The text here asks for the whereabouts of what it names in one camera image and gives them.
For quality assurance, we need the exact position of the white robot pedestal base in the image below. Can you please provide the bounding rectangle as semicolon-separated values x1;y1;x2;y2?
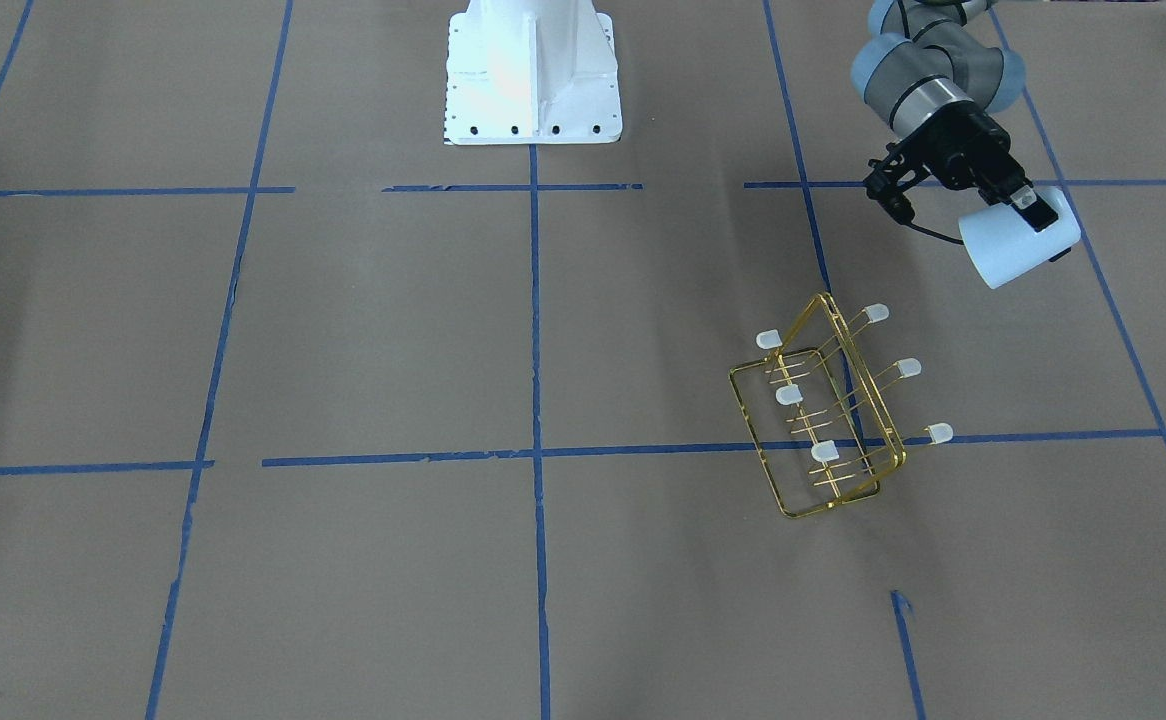
443;1;624;146

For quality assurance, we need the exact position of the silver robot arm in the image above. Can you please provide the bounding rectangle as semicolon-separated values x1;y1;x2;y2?
851;1;1059;231

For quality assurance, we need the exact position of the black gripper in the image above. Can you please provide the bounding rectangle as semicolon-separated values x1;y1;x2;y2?
863;102;1059;233

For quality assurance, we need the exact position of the gold wire cup holder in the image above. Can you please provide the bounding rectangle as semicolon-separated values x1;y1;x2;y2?
728;291;955;519

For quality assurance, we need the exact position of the light blue plastic cup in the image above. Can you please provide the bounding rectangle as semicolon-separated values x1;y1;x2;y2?
958;187;1081;291

